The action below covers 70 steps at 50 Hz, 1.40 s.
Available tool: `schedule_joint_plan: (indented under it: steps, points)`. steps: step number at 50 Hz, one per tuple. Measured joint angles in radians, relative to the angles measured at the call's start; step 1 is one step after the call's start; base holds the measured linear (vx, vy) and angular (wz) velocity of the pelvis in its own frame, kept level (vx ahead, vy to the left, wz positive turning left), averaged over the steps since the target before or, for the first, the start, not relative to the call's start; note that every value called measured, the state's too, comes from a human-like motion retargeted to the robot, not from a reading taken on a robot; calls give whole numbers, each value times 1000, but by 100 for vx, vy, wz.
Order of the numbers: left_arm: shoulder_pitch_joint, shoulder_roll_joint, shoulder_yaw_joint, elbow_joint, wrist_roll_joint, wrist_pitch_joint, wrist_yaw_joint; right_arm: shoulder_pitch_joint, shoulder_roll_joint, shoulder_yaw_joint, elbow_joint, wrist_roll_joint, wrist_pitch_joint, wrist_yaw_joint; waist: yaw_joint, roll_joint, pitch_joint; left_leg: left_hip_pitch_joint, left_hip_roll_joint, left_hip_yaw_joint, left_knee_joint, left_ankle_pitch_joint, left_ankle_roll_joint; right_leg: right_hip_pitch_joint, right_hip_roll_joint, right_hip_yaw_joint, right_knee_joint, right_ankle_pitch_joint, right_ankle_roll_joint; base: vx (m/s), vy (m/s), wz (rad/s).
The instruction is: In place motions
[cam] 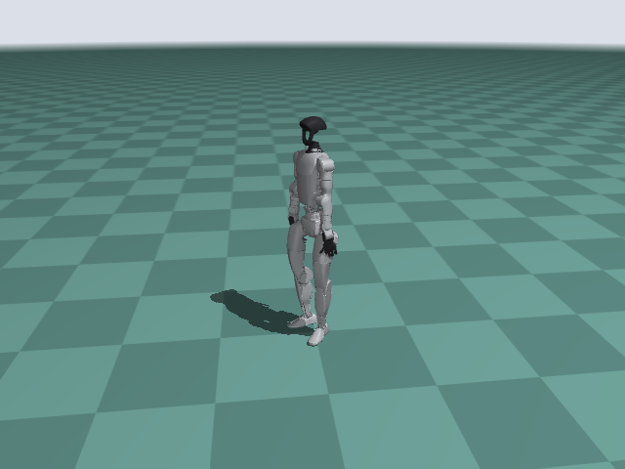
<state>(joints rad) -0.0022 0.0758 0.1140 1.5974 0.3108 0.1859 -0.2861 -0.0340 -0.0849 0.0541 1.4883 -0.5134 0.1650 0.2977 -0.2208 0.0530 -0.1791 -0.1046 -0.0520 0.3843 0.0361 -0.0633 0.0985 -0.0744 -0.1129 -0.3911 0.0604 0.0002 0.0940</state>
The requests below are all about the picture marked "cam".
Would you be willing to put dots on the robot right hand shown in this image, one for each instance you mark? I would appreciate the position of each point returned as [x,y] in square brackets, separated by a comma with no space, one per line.
[291,221]

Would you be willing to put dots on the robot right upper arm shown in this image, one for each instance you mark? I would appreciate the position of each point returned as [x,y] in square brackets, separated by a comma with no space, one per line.
[293,186]

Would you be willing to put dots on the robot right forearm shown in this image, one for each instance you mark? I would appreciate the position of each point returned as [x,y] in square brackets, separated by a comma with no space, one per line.
[294,206]

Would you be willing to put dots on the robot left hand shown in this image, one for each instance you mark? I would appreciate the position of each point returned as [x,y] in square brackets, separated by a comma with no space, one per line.
[328,246]

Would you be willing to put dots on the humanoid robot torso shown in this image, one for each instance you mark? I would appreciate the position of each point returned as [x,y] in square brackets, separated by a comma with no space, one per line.
[308,189]

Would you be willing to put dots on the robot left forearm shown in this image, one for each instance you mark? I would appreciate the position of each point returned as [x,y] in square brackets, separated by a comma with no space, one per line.
[325,217]

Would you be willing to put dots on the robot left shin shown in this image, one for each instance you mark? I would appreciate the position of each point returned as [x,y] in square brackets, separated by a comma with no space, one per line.
[322,303]

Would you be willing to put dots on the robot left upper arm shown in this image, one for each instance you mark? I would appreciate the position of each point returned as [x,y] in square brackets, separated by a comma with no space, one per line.
[325,167]

